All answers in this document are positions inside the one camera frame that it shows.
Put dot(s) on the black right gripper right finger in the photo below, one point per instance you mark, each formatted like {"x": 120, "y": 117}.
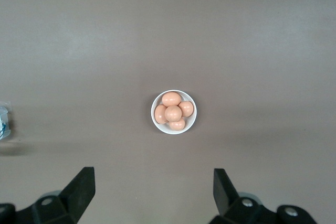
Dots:
{"x": 225, "y": 195}

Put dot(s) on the white round bowl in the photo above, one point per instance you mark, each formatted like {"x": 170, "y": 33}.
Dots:
{"x": 157, "y": 127}

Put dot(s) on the brown egg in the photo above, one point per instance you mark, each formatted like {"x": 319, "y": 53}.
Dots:
{"x": 171, "y": 98}
{"x": 158, "y": 115}
{"x": 173, "y": 113}
{"x": 177, "y": 125}
{"x": 187, "y": 108}

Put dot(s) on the clear plastic egg box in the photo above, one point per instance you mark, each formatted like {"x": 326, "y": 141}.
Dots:
{"x": 4, "y": 119}

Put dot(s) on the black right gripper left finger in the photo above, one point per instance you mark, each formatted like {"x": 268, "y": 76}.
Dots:
{"x": 78, "y": 195}

